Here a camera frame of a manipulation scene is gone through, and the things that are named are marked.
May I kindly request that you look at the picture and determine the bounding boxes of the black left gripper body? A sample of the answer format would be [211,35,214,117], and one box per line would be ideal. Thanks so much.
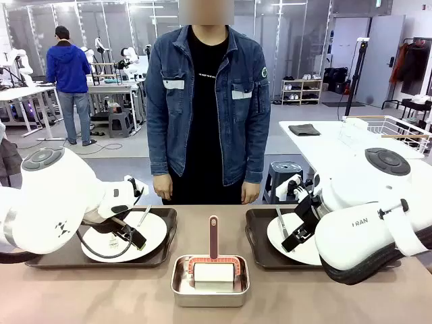
[82,215,138,241]

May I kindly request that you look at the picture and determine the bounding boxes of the red-handled white lint roller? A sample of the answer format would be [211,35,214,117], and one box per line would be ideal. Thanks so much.
[187,215,246,294]

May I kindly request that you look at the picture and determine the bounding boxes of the rectangular stainless steel tray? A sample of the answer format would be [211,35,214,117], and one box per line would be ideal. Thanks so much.
[170,254,251,308]

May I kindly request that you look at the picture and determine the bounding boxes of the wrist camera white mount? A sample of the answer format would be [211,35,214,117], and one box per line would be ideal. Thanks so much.
[275,173,315,200]
[124,174,146,207]

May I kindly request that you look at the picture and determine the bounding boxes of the white side table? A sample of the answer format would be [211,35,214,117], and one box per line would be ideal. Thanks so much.
[279,119,432,192]

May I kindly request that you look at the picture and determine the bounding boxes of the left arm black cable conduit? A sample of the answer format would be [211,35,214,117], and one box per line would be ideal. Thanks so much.
[0,248,34,265]

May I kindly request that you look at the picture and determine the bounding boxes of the denim person's right hand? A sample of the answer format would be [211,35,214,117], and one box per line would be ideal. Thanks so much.
[153,173,173,201]

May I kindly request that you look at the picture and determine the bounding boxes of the black luggage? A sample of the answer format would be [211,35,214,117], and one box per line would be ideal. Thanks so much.
[323,66,349,95]

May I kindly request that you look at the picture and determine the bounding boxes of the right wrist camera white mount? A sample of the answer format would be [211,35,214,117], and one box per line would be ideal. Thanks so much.
[275,173,315,200]

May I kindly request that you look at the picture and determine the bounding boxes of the person in denim jacket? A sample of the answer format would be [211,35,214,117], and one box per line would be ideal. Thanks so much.
[144,0,271,206]

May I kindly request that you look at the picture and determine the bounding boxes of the silver table knife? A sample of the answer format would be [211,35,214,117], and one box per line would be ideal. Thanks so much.
[275,206,291,239]

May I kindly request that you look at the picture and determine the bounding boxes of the silver fork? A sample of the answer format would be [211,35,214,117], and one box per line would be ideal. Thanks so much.
[137,205,153,228]

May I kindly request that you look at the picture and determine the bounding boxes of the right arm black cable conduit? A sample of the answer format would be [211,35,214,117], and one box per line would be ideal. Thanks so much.
[319,234,432,286]

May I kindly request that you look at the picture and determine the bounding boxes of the black tripod stand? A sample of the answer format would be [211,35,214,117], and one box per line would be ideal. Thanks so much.
[343,37,371,118]

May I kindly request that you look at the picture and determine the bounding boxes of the person in blue hoodie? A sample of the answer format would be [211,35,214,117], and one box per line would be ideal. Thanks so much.
[45,25,99,147]

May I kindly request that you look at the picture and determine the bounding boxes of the dark jacket on chair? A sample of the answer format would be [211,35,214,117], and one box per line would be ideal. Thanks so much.
[0,130,24,187]

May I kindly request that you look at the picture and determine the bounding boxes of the denim person's left hand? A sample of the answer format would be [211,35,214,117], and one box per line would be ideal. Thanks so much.
[241,182,261,205]

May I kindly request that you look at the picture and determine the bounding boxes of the dark brown serving tray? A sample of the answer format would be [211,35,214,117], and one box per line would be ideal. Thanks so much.
[245,207,325,271]
[25,206,179,270]

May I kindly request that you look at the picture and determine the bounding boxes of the white round plate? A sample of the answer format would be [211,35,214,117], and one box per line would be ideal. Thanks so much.
[266,212,324,267]
[80,208,169,264]

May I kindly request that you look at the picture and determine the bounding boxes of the denim-sleeved right forearm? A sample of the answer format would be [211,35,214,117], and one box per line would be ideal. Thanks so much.
[145,111,171,177]

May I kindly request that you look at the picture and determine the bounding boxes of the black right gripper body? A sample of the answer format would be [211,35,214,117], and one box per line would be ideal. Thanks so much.
[293,195,322,234]

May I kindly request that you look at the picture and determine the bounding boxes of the black plastic stool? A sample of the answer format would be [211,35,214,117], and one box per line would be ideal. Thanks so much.
[262,161,304,205]

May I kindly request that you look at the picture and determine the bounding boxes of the clothes rack with coats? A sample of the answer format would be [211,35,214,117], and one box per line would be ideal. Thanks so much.
[382,36,432,111]

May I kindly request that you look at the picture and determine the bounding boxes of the wooden shoe rack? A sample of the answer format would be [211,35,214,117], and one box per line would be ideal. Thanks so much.
[281,78,324,105]

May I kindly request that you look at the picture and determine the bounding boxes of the white wire dish rack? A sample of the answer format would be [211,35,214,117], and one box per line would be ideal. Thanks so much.
[338,115,432,155]

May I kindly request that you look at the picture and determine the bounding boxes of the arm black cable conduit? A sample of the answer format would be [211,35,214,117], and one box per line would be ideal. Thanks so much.
[0,248,34,265]
[319,234,432,286]

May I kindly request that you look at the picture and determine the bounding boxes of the denim-sleeved left forearm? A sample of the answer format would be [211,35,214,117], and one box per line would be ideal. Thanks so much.
[243,117,271,185]

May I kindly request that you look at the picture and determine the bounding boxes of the white lab workbench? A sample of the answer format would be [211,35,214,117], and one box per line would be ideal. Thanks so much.
[86,82,142,136]

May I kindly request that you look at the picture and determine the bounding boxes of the thin black left gripper cable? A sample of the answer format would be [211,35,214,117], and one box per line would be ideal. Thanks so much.
[75,218,138,261]

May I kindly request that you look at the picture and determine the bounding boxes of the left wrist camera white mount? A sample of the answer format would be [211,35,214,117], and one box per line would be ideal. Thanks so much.
[124,174,146,207]

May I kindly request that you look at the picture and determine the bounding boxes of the white lab desk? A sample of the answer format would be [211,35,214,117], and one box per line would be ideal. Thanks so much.
[0,86,67,141]

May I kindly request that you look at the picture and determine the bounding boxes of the grey plastic stool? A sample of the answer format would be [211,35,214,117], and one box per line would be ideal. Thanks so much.
[107,110,133,139]

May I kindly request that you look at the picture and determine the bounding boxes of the folded dark grey cloth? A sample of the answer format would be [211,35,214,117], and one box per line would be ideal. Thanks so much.
[288,124,321,137]

